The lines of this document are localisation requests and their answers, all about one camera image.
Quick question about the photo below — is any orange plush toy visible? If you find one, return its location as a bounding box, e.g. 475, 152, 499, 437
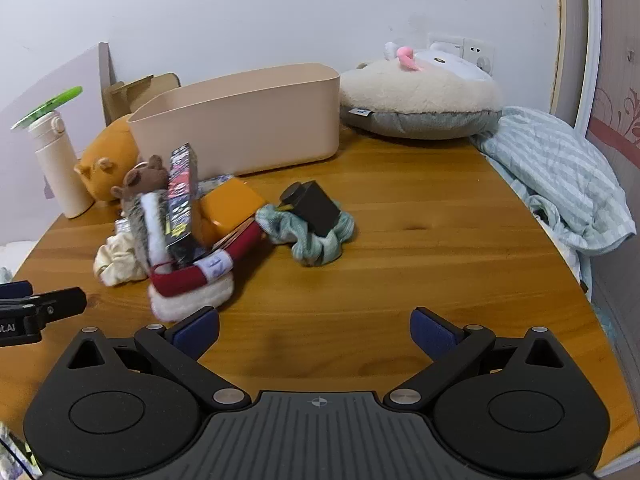
74, 114, 141, 205

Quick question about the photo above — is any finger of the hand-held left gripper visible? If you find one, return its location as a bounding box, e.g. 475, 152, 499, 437
20, 287, 87, 331
0, 281, 34, 303

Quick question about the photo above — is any black box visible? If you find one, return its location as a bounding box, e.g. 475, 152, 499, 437
279, 180, 342, 237

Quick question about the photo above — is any striped light blue blanket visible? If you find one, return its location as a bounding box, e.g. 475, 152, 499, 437
470, 106, 637, 281

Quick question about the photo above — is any lilac board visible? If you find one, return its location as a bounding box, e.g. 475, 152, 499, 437
0, 41, 118, 201

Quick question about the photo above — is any red white christmas stocking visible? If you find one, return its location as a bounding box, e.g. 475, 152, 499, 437
140, 192, 266, 322

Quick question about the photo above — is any cream grey plush cushion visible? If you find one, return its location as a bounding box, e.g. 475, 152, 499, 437
339, 62, 503, 141

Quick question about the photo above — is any green scrunchie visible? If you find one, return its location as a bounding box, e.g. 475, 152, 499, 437
255, 200, 355, 267

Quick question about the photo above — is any beige plastic storage container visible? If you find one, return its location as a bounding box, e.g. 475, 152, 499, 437
127, 62, 342, 177

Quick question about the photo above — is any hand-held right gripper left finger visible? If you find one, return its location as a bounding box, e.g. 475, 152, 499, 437
52, 306, 252, 411

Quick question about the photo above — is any brown grey plush toy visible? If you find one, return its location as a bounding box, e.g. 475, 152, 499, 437
111, 155, 171, 261

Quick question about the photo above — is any cream scrunchie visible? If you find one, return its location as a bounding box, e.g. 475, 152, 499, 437
93, 232, 151, 288

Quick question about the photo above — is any orange bottle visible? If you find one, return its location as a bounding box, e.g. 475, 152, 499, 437
199, 176, 268, 248

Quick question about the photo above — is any cartoon printed long box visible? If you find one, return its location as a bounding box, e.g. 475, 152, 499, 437
166, 143, 203, 266

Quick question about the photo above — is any green pen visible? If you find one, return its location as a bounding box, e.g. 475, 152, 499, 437
11, 86, 83, 131

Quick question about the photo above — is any cream water bottle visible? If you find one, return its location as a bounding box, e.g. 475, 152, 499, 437
27, 114, 96, 219

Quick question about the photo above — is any pink floral headboard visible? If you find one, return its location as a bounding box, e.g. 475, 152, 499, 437
550, 0, 640, 171

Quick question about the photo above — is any small printed packet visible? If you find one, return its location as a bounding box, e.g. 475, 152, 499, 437
197, 174, 236, 198

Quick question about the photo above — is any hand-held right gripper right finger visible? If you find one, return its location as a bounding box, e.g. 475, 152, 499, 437
383, 306, 576, 409

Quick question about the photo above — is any printed bed sheet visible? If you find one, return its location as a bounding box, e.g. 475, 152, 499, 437
0, 422, 43, 480

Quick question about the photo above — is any white wall socket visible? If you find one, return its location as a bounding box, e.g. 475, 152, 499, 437
462, 37, 496, 75
428, 34, 464, 57

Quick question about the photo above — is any white cat plush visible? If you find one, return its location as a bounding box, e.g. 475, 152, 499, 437
384, 41, 493, 81

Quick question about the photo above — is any wooden stand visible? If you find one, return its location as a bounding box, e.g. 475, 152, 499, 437
102, 72, 181, 127

